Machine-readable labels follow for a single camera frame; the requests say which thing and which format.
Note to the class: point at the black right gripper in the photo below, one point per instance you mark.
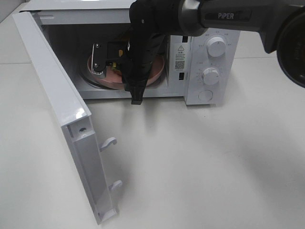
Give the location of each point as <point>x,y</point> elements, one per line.
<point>150,21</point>

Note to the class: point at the pink speckled plate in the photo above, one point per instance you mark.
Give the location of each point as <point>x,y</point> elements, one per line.
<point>113,78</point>

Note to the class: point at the round white door button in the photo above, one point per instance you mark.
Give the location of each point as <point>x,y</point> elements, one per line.
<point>205,95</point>

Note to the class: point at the toy burger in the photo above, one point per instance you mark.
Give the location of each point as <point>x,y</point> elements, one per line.
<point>117,51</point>

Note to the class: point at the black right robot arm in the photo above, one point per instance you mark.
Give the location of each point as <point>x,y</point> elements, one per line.
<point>280,24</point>

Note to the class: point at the microwave warning label sticker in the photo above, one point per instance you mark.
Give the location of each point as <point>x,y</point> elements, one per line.
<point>180,56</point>

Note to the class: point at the white microwave oven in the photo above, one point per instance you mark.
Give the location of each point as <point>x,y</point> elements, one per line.
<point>71,27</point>

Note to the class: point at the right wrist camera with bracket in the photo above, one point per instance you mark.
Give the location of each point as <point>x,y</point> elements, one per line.
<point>98,58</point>

